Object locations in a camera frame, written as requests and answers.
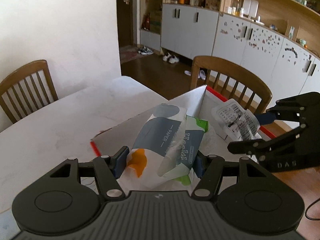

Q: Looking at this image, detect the green wet wipes pack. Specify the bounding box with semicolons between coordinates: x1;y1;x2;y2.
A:
157;115;209;185

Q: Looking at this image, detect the wooden chair right side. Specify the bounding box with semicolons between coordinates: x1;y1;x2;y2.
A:
190;56;272;114

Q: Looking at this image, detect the wooden chair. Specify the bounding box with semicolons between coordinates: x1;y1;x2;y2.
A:
190;56;272;114
1;60;59;124

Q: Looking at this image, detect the red cardboard box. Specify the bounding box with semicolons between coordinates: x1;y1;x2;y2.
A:
89;84;277;181

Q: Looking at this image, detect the wooden chair far side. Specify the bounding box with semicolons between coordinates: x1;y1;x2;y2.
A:
1;60;59;124

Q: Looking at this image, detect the pair of sneakers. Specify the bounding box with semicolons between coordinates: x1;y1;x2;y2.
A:
138;46;153;55

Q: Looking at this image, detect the dark wooden door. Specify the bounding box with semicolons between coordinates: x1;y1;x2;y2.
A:
117;0;133;48

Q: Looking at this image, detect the black cable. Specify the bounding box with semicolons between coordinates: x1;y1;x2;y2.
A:
305;197;320;222

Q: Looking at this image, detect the grey wall cabinet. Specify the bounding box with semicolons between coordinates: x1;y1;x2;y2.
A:
140;0;319;99

